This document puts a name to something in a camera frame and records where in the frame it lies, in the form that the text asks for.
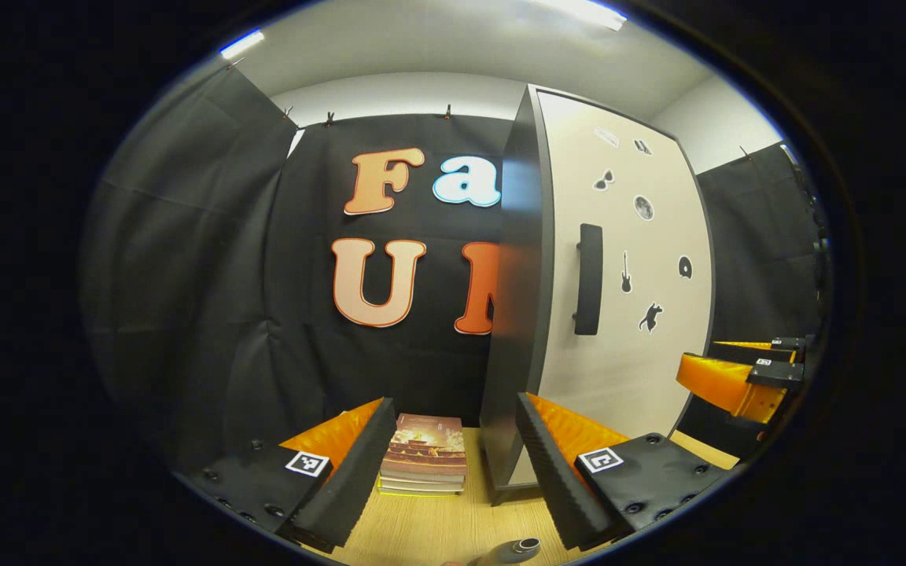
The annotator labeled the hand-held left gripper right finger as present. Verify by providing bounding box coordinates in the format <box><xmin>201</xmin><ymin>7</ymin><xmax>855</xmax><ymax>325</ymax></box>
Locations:
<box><xmin>516</xmin><ymin>391</ymin><xmax>729</xmax><ymax>551</ymax></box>

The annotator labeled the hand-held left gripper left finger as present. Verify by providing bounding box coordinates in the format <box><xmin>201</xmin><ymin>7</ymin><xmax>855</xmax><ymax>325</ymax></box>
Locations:
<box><xmin>174</xmin><ymin>397</ymin><xmax>397</xmax><ymax>553</ymax></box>

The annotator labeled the silver bottle with colourful label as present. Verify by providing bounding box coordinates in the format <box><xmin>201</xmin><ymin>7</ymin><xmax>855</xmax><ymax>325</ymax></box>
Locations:
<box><xmin>465</xmin><ymin>537</ymin><xmax>543</xmax><ymax>566</ymax></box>

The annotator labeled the white cabinet door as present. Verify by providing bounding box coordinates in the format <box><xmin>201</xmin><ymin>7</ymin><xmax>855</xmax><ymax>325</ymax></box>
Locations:
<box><xmin>512</xmin><ymin>90</ymin><xmax>715</xmax><ymax>487</ymax></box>

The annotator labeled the grey cabinet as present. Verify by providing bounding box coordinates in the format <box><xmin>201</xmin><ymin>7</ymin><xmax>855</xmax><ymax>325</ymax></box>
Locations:
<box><xmin>479</xmin><ymin>84</ymin><xmax>717</xmax><ymax>504</ymax></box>

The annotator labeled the stack of brown books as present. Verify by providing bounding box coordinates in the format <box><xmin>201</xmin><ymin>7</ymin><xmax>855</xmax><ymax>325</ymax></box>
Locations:
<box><xmin>378</xmin><ymin>413</ymin><xmax>468</xmax><ymax>496</ymax></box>

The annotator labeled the ceiling light panel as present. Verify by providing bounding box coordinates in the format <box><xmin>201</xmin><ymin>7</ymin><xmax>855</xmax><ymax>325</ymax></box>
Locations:
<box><xmin>532</xmin><ymin>0</ymin><xmax>628</xmax><ymax>31</ymax></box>
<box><xmin>219</xmin><ymin>29</ymin><xmax>267</xmax><ymax>60</ymax></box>

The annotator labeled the black door handle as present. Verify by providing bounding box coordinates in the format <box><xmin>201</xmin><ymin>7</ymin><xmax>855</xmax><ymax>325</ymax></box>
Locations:
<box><xmin>573</xmin><ymin>223</ymin><xmax>605</xmax><ymax>336</ymax></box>

